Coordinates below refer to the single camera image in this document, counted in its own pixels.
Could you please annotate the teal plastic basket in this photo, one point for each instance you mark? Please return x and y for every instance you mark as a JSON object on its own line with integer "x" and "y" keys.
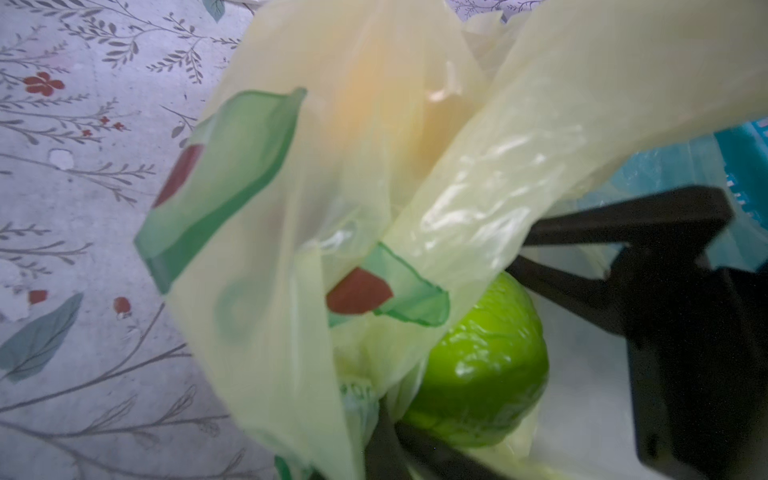
{"x": 733, "y": 160}

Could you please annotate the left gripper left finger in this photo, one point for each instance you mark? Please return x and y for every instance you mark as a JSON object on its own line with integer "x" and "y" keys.
{"x": 399, "y": 451}

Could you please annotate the green apple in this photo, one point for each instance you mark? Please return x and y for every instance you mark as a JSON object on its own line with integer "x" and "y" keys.
{"x": 487, "y": 372}

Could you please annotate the yellow-green plastic bag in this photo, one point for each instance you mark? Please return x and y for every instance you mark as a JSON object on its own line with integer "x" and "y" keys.
{"x": 366, "y": 168}

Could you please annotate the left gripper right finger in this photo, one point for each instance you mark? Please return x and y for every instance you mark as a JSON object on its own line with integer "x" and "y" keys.
{"x": 696, "y": 335}

